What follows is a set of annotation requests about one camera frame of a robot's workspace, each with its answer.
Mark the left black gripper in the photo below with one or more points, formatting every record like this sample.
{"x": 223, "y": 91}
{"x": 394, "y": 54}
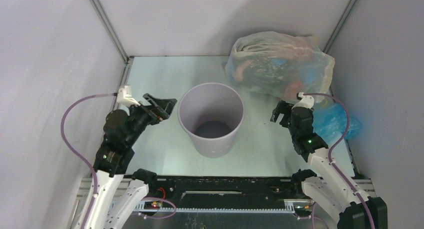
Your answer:
{"x": 164, "y": 108}

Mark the grey plastic trash bin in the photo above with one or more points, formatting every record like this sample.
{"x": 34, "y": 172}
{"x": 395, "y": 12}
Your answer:
{"x": 211, "y": 114}

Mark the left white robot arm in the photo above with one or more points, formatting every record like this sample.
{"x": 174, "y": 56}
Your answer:
{"x": 122, "y": 129}

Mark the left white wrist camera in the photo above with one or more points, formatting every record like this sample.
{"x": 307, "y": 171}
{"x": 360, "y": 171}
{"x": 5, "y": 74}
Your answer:
{"x": 124, "y": 97}

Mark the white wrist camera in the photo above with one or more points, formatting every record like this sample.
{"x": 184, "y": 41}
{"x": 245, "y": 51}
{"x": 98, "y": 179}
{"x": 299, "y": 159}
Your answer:
{"x": 124, "y": 97}
{"x": 305, "y": 101}

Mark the aluminium frame post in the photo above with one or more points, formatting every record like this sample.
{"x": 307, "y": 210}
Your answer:
{"x": 109, "y": 28}
{"x": 339, "y": 25}

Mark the blue plastic trash bag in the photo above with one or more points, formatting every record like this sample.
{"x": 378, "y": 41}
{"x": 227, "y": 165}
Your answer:
{"x": 330, "y": 122}

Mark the left aluminium frame post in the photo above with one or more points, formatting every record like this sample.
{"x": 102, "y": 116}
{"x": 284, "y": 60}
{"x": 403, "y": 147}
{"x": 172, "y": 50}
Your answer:
{"x": 109, "y": 28}

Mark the right aluminium frame post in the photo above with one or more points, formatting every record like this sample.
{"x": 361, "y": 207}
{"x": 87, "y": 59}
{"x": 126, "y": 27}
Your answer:
{"x": 339, "y": 25}

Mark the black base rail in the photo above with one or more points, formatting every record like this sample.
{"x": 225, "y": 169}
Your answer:
{"x": 224, "y": 193}

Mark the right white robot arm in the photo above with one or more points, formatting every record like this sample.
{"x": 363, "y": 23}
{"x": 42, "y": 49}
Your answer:
{"x": 350, "y": 206}

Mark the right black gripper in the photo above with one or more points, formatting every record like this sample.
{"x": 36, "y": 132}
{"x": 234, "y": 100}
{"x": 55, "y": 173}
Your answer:
{"x": 285, "y": 114}

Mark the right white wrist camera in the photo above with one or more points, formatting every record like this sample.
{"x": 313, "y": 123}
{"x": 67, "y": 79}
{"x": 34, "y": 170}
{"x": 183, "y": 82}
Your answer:
{"x": 305, "y": 101}

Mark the clear full trash bag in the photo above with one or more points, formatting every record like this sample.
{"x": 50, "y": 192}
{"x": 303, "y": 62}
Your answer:
{"x": 280, "y": 65}

